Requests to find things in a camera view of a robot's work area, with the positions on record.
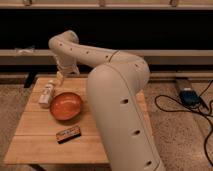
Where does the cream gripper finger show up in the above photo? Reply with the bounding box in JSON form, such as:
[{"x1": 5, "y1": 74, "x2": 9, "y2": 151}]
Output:
[{"x1": 56, "y1": 71, "x2": 64, "y2": 86}]

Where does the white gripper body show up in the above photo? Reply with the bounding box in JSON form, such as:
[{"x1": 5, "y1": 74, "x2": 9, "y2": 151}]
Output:
[{"x1": 55, "y1": 55, "x2": 80, "y2": 76}]

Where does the orange ceramic bowl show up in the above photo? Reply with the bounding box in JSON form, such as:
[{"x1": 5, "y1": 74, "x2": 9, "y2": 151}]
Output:
[{"x1": 50, "y1": 92, "x2": 83, "y2": 121}]

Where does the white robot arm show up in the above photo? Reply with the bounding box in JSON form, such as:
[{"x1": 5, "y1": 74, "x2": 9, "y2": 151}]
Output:
[{"x1": 49, "y1": 30, "x2": 166, "y2": 171}]

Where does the white plastic bottle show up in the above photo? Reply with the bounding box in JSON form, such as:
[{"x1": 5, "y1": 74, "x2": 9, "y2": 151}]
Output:
[{"x1": 38, "y1": 80, "x2": 55, "y2": 108}]

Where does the wooden table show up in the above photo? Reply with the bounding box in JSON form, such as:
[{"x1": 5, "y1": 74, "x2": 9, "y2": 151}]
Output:
[{"x1": 3, "y1": 76, "x2": 154, "y2": 166}]

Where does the small orange black box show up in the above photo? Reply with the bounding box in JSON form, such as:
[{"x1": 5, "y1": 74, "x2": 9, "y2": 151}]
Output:
[{"x1": 56, "y1": 126, "x2": 81, "y2": 144}]

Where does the blue power adapter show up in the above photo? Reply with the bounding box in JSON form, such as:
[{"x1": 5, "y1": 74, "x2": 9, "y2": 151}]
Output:
[{"x1": 179, "y1": 89, "x2": 200, "y2": 106}]

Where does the black cable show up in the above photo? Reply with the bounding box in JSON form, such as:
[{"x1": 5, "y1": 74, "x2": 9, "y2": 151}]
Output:
[{"x1": 153, "y1": 79, "x2": 213, "y2": 168}]

